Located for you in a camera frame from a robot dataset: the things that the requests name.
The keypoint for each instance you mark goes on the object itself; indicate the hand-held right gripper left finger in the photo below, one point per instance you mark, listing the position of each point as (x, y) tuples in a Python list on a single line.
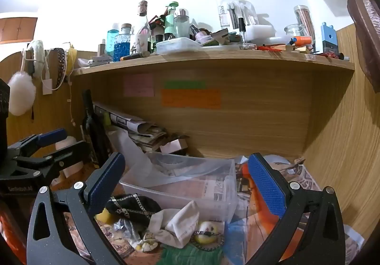
[(109, 182)]

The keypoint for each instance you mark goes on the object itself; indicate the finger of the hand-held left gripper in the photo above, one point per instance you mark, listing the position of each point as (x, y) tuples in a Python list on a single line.
[(52, 136), (69, 153)]

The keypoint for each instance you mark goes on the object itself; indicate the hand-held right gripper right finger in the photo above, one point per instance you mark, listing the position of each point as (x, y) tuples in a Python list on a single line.
[(267, 186)]

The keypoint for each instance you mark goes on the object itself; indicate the clear plastic storage box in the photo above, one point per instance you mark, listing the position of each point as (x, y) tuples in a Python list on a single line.
[(190, 184)]

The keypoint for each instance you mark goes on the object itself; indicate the white cloth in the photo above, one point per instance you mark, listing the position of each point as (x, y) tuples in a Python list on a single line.
[(175, 225)]

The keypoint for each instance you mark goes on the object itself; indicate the yellow and white soft toy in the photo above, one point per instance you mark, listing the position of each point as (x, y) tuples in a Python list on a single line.
[(207, 230)]

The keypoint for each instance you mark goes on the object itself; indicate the white carton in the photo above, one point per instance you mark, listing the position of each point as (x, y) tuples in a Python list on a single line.
[(69, 170)]

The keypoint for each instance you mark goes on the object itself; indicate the dark wine bottle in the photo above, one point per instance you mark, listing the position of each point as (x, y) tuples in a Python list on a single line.
[(90, 131)]

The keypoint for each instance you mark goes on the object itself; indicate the white fluffy pom-pom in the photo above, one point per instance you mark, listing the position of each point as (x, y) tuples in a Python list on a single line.
[(21, 93)]

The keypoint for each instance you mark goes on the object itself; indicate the yellow sponge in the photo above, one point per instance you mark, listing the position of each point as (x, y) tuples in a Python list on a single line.
[(105, 216)]

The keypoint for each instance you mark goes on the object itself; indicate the newspaper sheet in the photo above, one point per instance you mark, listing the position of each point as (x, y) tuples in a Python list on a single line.
[(299, 176)]

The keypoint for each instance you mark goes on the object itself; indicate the clear plastic bag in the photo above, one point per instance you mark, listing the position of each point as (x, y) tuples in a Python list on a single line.
[(130, 149)]

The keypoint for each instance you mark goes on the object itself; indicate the silver foil wrapper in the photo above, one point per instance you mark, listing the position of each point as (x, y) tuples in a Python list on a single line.
[(126, 228)]

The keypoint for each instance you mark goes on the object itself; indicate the blue cloth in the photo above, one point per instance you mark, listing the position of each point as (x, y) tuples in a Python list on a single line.
[(237, 233)]

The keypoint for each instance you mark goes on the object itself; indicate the stack of old newspapers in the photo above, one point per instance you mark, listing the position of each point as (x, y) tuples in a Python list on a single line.
[(139, 134)]

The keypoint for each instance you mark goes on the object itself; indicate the dark beaded headband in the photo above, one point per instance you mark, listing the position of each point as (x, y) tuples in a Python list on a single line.
[(61, 67)]

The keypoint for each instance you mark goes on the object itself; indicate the small yellow white plush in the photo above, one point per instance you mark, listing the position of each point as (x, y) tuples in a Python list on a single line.
[(145, 244)]

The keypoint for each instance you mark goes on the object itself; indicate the small cardboard box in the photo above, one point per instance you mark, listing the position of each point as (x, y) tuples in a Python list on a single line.
[(175, 146)]

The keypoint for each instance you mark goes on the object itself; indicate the white fluffy headband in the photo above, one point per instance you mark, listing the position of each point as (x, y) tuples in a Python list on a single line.
[(38, 52)]

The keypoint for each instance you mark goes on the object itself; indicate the yellow headband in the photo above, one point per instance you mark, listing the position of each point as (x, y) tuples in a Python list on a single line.
[(70, 58)]

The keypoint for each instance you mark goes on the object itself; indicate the wooden cabinet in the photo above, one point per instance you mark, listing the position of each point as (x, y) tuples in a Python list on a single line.
[(17, 30)]

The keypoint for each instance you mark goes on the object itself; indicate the pink sticky note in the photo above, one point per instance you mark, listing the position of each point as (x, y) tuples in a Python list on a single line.
[(138, 84)]

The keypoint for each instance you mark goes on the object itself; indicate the orange plastic bag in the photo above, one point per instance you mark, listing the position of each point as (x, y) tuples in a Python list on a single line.
[(12, 235)]

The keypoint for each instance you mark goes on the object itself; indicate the green cloth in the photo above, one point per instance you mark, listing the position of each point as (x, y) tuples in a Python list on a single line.
[(190, 256)]

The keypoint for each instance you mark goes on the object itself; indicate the blue liquid bottle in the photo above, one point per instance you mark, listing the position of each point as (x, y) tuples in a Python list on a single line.
[(111, 40)]

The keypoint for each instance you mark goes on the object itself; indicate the bottle with blue beads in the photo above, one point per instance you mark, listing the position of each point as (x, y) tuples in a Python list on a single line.
[(122, 45)]

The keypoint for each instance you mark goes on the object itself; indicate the orange sticky note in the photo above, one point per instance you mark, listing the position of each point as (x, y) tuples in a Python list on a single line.
[(191, 98)]

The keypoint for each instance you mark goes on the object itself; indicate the green sticky note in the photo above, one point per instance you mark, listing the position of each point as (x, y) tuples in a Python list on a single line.
[(184, 84)]

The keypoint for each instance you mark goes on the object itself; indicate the wooden shelf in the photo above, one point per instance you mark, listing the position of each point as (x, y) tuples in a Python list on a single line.
[(237, 60)]

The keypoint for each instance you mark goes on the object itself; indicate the clear glass bottle with cork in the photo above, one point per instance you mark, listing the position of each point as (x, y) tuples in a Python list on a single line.
[(142, 33)]

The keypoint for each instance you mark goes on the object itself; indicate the orange tube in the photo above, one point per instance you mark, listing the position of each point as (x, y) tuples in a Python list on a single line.
[(302, 40)]

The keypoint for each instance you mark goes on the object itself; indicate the flat clear plastic container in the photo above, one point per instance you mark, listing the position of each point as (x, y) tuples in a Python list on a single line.
[(178, 45)]

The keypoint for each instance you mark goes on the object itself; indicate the white foam box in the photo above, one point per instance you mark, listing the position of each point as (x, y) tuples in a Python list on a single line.
[(261, 31)]

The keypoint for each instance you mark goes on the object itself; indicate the glass jar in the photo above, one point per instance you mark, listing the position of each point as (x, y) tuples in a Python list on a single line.
[(295, 31)]

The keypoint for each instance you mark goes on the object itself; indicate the blue plastic block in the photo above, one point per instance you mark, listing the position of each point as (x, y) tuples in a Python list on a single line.
[(328, 37)]

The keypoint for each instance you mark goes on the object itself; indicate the green pump bottle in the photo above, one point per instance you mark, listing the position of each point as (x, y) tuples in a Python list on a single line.
[(170, 23)]

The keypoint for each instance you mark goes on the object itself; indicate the nail polish bottle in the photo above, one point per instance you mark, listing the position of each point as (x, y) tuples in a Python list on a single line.
[(198, 34)]

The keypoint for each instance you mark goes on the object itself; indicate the tall clear cylinder container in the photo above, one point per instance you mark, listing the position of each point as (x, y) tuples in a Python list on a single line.
[(303, 20)]

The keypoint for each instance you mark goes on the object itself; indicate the clear bottle with silver cap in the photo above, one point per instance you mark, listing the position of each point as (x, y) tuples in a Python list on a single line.
[(181, 24)]

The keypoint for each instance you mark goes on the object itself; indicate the clear blister pack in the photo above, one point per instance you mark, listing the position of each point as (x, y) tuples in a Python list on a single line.
[(236, 12)]

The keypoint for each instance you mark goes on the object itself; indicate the brown curtain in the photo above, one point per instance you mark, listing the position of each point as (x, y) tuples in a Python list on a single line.
[(365, 21)]

